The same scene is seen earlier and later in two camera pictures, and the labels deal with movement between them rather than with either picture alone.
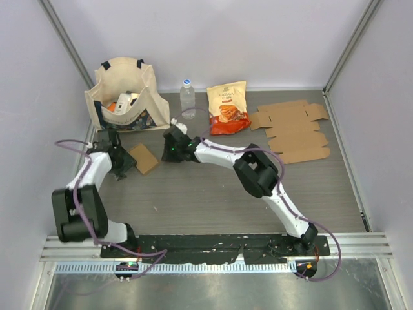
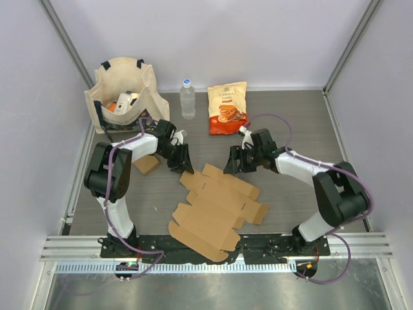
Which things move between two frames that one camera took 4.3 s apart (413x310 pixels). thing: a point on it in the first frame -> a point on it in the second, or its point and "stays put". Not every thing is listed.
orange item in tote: (112, 106) stays put
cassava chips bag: (228, 108) stays put
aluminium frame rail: (55, 250) stays put
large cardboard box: (292, 125) -> (219, 203)
